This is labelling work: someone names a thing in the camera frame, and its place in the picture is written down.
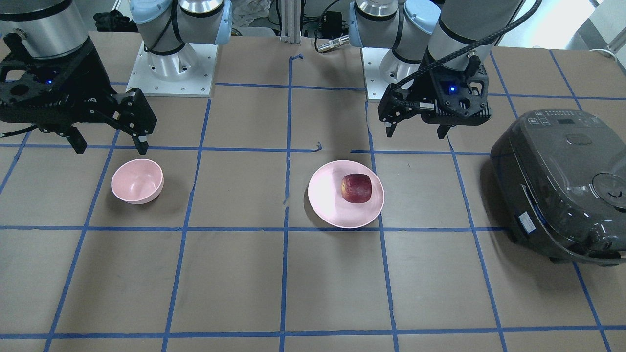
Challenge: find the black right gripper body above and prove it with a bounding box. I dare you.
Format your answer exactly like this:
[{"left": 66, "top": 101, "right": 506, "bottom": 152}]
[{"left": 1, "top": 34, "right": 157, "bottom": 136}]

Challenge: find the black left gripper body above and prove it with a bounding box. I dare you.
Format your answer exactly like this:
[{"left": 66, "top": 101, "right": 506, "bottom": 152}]
[{"left": 378, "top": 62, "right": 491, "bottom": 127}]

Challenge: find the red apple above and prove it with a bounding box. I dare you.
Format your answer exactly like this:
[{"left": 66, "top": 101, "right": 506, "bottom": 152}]
[{"left": 341, "top": 173, "right": 373, "bottom": 203}]

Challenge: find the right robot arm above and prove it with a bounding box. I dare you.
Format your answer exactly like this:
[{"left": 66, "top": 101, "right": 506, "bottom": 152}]
[{"left": 1, "top": 0, "right": 232, "bottom": 154}]

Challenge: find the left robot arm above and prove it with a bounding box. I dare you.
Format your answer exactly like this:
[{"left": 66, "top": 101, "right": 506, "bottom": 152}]
[{"left": 349, "top": 0, "right": 529, "bottom": 139}]

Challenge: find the pink bowl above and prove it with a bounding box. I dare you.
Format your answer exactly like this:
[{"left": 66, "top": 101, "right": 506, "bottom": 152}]
[{"left": 111, "top": 159, "right": 165, "bottom": 204}]

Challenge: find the pink plate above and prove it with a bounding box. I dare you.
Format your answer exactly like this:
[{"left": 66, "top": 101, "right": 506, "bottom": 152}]
[{"left": 307, "top": 160, "right": 385, "bottom": 229}]

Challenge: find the dark grey rice cooker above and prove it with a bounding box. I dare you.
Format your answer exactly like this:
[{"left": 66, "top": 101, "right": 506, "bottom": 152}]
[{"left": 490, "top": 109, "right": 626, "bottom": 266}]

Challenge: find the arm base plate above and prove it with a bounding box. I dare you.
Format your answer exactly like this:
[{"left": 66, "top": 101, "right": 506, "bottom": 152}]
[
  {"left": 127, "top": 43, "right": 219, "bottom": 98},
  {"left": 361, "top": 47, "right": 421, "bottom": 102}
]

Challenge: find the aluminium frame post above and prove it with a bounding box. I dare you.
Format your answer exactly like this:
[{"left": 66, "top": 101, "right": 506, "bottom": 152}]
[{"left": 279, "top": 0, "right": 302, "bottom": 46}]

